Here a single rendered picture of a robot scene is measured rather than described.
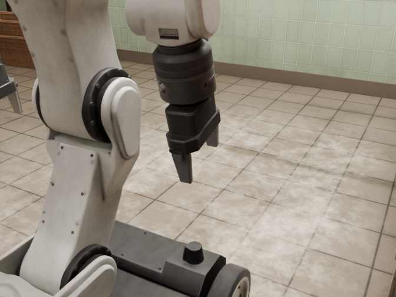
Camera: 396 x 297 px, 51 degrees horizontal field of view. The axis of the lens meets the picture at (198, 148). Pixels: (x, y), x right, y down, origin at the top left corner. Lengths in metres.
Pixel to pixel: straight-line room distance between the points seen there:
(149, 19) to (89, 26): 0.19
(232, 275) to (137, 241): 0.27
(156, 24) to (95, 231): 0.45
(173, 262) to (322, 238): 0.64
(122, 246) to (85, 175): 0.33
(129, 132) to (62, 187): 0.18
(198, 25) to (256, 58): 2.67
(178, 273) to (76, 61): 0.53
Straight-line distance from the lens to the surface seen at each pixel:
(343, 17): 3.00
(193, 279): 0.99
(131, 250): 1.09
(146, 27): 0.60
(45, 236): 0.88
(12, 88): 0.97
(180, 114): 0.62
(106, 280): 0.87
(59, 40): 0.73
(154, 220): 1.52
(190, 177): 0.67
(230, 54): 3.29
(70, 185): 0.84
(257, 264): 1.34
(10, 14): 3.70
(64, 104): 0.78
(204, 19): 0.56
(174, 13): 0.57
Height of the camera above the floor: 0.87
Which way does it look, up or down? 25 degrees down
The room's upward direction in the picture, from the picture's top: straight up
